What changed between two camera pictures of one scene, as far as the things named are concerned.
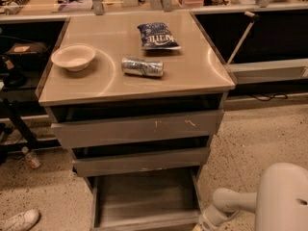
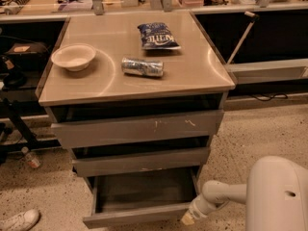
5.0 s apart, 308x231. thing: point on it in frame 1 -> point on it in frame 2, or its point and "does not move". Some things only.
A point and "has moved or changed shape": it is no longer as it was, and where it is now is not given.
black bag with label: x=30 y=55 does not move
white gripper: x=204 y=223 -> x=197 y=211
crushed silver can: x=142 y=67 does not move
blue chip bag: x=157 y=36 does not move
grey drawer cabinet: x=138 y=98 does not move
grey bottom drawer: x=157 y=200 has moved or changed shape
